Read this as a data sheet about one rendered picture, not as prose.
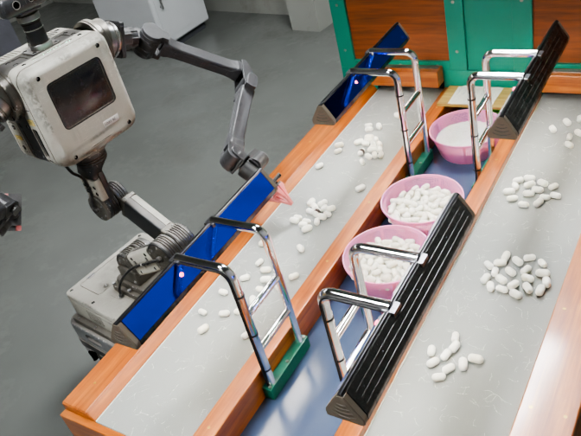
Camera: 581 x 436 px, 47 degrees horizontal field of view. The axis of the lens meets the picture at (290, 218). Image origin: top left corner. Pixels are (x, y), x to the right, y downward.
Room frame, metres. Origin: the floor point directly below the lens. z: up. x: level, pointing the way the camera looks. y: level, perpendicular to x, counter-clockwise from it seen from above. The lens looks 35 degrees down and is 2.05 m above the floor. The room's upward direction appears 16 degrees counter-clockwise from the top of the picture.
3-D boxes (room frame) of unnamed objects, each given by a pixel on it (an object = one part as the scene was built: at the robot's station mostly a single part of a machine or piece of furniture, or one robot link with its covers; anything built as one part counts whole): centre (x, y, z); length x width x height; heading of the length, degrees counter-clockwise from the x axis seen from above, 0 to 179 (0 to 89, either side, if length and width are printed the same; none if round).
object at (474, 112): (1.81, -0.75, 0.90); 0.20 x 0.19 x 0.45; 140
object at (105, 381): (1.96, 0.11, 0.67); 1.81 x 0.12 x 0.19; 140
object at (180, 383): (1.82, -0.06, 0.73); 1.81 x 0.30 x 0.02; 140
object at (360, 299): (1.06, -0.13, 0.90); 0.20 x 0.19 x 0.45; 140
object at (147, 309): (1.37, 0.24, 1.08); 0.62 x 0.08 x 0.07; 140
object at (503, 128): (1.76, -0.81, 1.08); 0.62 x 0.08 x 0.07; 140
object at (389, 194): (1.73, -0.42, 0.72); 0.27 x 0.27 x 0.10
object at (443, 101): (2.24, -0.84, 0.77); 0.33 x 0.15 x 0.01; 50
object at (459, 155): (2.07, -0.70, 0.72); 0.27 x 0.27 x 0.10
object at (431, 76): (2.50, -0.61, 0.83); 0.30 x 0.06 x 0.07; 50
